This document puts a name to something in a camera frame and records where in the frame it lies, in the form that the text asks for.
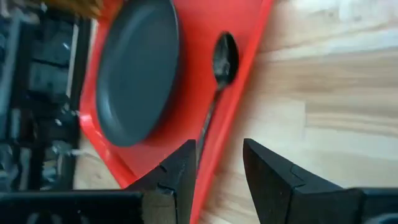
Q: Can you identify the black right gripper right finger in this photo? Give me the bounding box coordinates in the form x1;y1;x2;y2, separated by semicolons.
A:
243;138;398;224

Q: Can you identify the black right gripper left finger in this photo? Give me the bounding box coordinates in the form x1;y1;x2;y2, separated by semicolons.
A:
0;139;198;224

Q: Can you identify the dark grey round plate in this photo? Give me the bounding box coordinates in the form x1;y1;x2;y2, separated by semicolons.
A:
95;0;182;148

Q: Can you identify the dark metal spoon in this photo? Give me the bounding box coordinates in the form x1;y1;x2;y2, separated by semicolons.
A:
195;30;240;169

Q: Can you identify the red plastic tray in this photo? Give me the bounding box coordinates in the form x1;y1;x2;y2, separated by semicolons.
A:
78;0;275;224

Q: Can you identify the black table frame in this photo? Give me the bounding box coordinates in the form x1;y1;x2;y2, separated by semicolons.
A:
67;17;91;147

